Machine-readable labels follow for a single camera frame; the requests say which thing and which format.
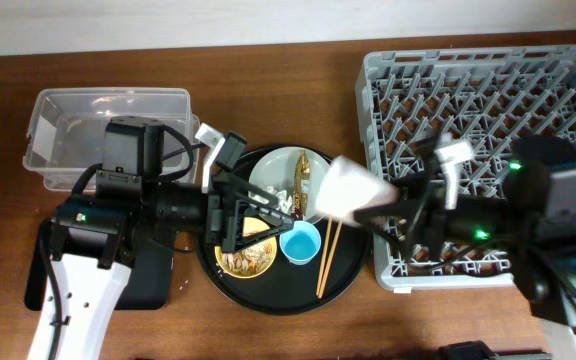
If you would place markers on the grey dishwasher rack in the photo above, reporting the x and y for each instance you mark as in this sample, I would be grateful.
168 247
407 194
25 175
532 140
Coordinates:
488 96

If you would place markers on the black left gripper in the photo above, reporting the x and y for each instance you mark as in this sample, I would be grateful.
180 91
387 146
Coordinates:
225 192

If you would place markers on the round black tray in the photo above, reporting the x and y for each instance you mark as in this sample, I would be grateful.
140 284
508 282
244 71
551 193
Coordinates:
287 289

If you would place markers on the black base device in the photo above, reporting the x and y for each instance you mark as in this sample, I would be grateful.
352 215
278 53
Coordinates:
478 350

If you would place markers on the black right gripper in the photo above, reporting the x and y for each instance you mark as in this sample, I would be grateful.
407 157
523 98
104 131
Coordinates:
389 211

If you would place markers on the right wooden chopstick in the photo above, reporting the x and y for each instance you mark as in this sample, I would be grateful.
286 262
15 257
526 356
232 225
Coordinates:
330 256

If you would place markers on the yellow bowl with food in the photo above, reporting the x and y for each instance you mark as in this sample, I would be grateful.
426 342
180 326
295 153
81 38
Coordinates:
250 262

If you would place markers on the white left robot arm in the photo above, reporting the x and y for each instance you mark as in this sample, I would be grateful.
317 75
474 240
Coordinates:
90 244

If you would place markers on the left wooden chopstick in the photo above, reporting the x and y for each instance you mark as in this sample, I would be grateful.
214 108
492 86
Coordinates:
323 259

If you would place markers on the gold snack wrapper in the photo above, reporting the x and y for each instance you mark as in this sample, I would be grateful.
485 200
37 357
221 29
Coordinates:
301 186

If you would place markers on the blue plastic cup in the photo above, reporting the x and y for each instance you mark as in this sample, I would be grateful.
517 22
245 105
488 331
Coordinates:
300 244

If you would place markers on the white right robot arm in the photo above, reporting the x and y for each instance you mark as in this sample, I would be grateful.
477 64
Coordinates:
534 223

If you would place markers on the wooden chopstick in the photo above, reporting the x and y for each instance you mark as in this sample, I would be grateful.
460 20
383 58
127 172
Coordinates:
323 259
330 256

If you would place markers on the crumpled white tissue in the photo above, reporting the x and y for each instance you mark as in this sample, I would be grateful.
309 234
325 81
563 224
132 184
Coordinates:
285 201

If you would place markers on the black rectangular tray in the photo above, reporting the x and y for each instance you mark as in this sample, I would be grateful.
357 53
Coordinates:
146 248

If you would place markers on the pink plastic cup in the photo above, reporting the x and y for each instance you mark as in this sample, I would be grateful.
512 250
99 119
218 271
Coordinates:
348 186

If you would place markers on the grey plate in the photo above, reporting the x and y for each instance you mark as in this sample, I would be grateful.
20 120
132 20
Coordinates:
277 169

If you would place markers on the clear plastic bin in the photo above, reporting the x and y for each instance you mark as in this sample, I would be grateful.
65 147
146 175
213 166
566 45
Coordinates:
66 129

